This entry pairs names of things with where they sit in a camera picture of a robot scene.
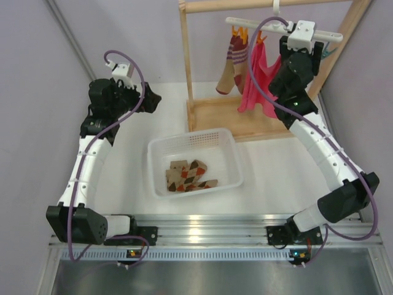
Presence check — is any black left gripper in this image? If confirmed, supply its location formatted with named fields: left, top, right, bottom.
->
left=109, top=77, right=160, bottom=117

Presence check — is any pink sock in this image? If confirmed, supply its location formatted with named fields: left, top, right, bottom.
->
left=238, top=44, right=260, bottom=112
left=253, top=43, right=281, bottom=119

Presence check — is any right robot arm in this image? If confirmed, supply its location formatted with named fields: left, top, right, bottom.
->
left=268, top=36, right=379, bottom=244

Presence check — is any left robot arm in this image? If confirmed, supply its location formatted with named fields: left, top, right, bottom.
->
left=46, top=79, right=161, bottom=245

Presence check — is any teal clip far right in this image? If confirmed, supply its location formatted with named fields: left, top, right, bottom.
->
left=321, top=42, right=337, bottom=60

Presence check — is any white clip hanger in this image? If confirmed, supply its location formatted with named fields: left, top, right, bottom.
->
left=225, top=1, right=343, bottom=43

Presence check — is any orange clip middle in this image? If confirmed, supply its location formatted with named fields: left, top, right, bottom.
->
left=256, top=31, right=267, bottom=44

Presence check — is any orange clip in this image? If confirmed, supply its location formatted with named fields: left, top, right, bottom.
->
left=232, top=25, right=248, bottom=44
left=256, top=31, right=267, bottom=44

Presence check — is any orange clip far left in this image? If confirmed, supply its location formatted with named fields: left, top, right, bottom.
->
left=232, top=25, right=248, bottom=44

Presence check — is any wooden drying rack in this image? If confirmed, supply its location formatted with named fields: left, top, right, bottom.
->
left=179, top=1, right=371, bottom=141

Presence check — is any beige maroon striped sock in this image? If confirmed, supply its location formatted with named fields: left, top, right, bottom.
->
left=216, top=36, right=241, bottom=95

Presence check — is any white plastic basket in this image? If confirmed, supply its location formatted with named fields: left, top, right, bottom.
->
left=147, top=128, right=244, bottom=200

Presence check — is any argyle beige orange sock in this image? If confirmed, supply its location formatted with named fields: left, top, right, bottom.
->
left=166, top=160, right=218, bottom=192

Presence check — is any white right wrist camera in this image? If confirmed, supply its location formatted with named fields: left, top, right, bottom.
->
left=287, top=20, right=316, bottom=53

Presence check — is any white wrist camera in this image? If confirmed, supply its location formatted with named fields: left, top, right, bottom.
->
left=287, top=20, right=316, bottom=53
left=106, top=60, right=134, bottom=89

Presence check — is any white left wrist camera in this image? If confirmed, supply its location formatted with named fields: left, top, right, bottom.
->
left=106, top=60, right=134, bottom=89

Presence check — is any aluminium frame post right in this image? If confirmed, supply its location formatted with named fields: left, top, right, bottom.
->
left=316, top=92, right=366, bottom=222

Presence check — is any aluminium frame post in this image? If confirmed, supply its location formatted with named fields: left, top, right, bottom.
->
left=316, top=92, right=366, bottom=222
left=43, top=0, right=96, bottom=81

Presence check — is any aluminium frame post left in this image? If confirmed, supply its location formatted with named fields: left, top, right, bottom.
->
left=43, top=0, right=96, bottom=81

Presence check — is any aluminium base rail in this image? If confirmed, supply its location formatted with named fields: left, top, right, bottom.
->
left=49, top=213, right=389, bottom=268

